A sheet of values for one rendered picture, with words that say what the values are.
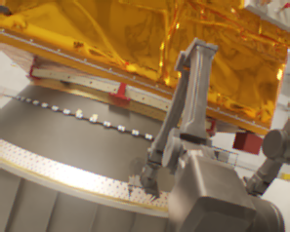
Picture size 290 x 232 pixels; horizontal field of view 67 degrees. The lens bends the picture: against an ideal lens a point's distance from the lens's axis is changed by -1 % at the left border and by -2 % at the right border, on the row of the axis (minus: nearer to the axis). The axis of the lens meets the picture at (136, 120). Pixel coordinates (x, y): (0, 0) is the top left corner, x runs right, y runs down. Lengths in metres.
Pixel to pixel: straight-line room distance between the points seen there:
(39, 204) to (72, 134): 0.37
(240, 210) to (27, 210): 1.03
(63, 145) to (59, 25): 0.67
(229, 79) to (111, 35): 0.83
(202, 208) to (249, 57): 1.51
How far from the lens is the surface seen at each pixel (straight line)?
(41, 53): 1.40
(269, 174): 1.03
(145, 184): 0.95
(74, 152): 1.16
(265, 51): 1.88
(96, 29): 1.38
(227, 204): 0.34
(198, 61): 0.68
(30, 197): 1.20
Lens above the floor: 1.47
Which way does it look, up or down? 4 degrees up
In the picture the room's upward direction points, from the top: 17 degrees clockwise
